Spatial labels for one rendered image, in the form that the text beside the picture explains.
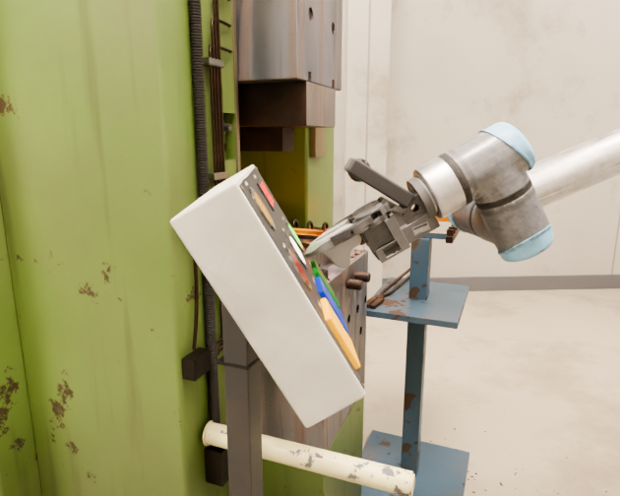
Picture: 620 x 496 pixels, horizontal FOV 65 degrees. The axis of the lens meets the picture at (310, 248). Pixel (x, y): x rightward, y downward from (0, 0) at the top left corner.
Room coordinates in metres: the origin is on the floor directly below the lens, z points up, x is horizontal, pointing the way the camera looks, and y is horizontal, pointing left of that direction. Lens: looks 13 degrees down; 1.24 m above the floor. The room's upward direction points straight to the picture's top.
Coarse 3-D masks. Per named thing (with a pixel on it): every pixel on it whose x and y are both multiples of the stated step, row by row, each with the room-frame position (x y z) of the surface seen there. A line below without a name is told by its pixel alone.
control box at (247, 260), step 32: (224, 192) 0.49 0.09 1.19; (256, 192) 0.61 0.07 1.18; (192, 224) 0.48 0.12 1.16; (224, 224) 0.49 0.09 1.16; (256, 224) 0.49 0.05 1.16; (192, 256) 0.49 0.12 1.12; (224, 256) 0.49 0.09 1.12; (256, 256) 0.49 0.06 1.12; (288, 256) 0.54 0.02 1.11; (224, 288) 0.49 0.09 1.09; (256, 288) 0.49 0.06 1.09; (288, 288) 0.49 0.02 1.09; (256, 320) 0.49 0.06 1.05; (288, 320) 0.49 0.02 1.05; (320, 320) 0.49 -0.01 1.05; (256, 352) 0.49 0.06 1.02; (288, 352) 0.49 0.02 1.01; (320, 352) 0.49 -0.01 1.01; (288, 384) 0.49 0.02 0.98; (320, 384) 0.49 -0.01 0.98; (352, 384) 0.49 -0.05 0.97; (320, 416) 0.49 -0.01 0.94
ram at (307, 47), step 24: (240, 0) 1.12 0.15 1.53; (264, 0) 1.10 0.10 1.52; (288, 0) 1.07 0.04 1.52; (312, 0) 1.15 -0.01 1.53; (336, 0) 1.30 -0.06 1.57; (240, 24) 1.12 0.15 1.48; (264, 24) 1.10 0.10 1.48; (288, 24) 1.08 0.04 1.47; (312, 24) 1.15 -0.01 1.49; (336, 24) 1.30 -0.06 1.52; (240, 48) 1.12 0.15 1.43; (264, 48) 1.10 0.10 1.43; (288, 48) 1.08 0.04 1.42; (312, 48) 1.15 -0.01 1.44; (336, 48) 1.30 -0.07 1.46; (240, 72) 1.12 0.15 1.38; (264, 72) 1.10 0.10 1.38; (288, 72) 1.08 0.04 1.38; (312, 72) 1.15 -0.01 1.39; (336, 72) 1.30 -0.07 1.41
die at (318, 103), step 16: (240, 96) 1.18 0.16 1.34; (256, 96) 1.16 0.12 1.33; (272, 96) 1.15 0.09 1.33; (288, 96) 1.13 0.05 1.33; (304, 96) 1.12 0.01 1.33; (320, 96) 1.19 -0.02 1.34; (240, 112) 1.18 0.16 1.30; (256, 112) 1.16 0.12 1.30; (272, 112) 1.15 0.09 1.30; (288, 112) 1.13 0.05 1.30; (304, 112) 1.12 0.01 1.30; (320, 112) 1.20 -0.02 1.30
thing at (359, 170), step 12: (348, 168) 0.75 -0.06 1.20; (360, 168) 0.75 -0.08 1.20; (372, 168) 0.75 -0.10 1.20; (360, 180) 0.75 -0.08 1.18; (372, 180) 0.75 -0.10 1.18; (384, 180) 0.75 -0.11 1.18; (384, 192) 0.75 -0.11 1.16; (396, 192) 0.75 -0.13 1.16; (408, 192) 0.75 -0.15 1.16; (408, 204) 0.75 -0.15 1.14
